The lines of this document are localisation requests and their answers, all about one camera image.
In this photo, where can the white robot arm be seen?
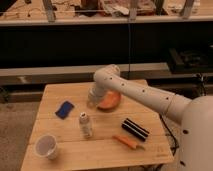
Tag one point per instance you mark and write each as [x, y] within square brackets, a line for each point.
[194, 115]

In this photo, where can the orange wooden bowl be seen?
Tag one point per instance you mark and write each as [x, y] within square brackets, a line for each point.
[110, 101]

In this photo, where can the blue sponge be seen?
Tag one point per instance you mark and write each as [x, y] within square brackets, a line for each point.
[64, 109]

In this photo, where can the black white striped block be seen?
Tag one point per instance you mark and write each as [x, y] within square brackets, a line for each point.
[135, 129]

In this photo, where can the wooden table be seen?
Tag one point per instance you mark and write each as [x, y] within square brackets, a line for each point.
[101, 150]

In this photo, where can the orange toy carrot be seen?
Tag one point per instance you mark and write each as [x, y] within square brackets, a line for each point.
[129, 142]

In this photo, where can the clear plastic cup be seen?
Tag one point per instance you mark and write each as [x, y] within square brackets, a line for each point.
[46, 147]

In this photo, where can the black box on shelf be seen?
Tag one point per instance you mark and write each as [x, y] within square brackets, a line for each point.
[190, 61]

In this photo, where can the long shelf bench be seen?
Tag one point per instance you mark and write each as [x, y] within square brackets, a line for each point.
[39, 75]

